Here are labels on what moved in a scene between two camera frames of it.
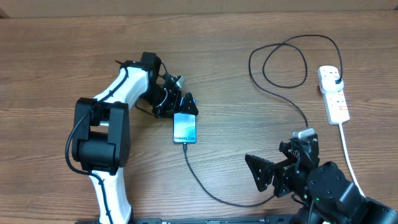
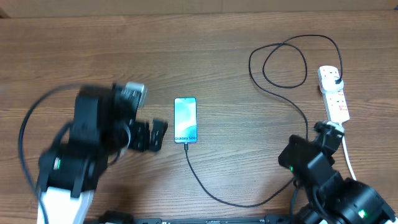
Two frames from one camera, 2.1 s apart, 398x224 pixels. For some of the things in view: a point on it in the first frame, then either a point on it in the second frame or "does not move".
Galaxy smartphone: x=185 y=128 does not move
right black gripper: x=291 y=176 → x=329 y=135
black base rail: x=271 y=219 does not move
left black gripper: x=172 y=107 → x=142 y=142
